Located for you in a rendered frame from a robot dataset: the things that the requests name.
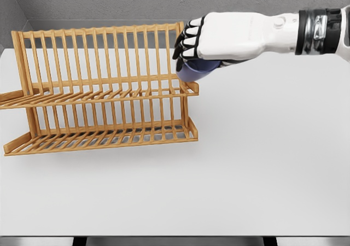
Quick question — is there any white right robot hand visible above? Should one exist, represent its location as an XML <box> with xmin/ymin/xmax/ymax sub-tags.
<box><xmin>172</xmin><ymin>11</ymin><xmax>265</xmax><ymax>70</ymax></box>

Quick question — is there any blue cup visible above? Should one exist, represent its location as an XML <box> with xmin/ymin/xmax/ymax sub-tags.
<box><xmin>175</xmin><ymin>59</ymin><xmax>221</xmax><ymax>83</ymax></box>

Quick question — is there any wooden two-tier dish rack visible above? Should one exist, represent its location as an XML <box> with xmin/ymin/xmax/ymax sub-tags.
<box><xmin>0</xmin><ymin>21</ymin><xmax>200</xmax><ymax>157</ymax></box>

